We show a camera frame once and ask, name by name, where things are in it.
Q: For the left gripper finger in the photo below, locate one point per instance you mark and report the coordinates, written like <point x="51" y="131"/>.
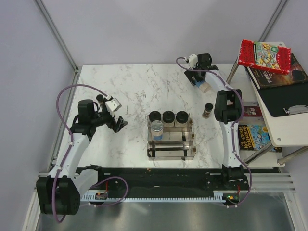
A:
<point x="118" y="125"/>
<point x="123" y="123"/>

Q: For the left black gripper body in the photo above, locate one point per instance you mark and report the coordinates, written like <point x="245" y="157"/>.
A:
<point x="103" y="118"/>

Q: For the blue-label bottle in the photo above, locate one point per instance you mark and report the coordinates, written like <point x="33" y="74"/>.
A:
<point x="157" y="130"/>
<point x="203" y="86"/>

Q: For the black-cap spice bottle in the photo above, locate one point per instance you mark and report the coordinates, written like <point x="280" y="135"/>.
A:
<point x="100" y="99"/>
<point x="207" y="110"/>

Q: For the black knob-lid glass jar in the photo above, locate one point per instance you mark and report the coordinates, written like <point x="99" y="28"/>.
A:
<point x="154" y="116"/>

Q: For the clear three-slot organizer tray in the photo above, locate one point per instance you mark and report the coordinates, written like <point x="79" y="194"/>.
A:
<point x="177" y="143"/>

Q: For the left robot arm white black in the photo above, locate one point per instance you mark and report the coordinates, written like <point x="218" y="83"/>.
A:
<point x="60" y="192"/>

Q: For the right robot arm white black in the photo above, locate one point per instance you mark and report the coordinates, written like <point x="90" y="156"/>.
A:
<point x="228" y="110"/>

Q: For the dark hardcover book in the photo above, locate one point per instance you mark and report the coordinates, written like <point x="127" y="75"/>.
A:
<point x="264" y="79"/>

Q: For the red children's book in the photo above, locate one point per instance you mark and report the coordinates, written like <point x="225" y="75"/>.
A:
<point x="265" y="57"/>

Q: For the black clipboard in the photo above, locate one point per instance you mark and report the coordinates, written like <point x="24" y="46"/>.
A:
<point x="286" y="100"/>

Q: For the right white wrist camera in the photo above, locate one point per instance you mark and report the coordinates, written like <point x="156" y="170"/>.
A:
<point x="192" y="60"/>

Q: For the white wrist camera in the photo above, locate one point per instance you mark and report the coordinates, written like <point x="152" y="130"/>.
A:
<point x="192" y="60"/>
<point x="112" y="104"/>

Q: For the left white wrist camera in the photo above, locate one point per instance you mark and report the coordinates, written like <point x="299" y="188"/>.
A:
<point x="112" y="104"/>

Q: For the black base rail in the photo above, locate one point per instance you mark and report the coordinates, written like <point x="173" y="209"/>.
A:
<point x="164" y="182"/>

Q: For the white slotted cable duct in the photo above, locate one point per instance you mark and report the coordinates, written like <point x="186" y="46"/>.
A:
<point x="95" y="196"/>

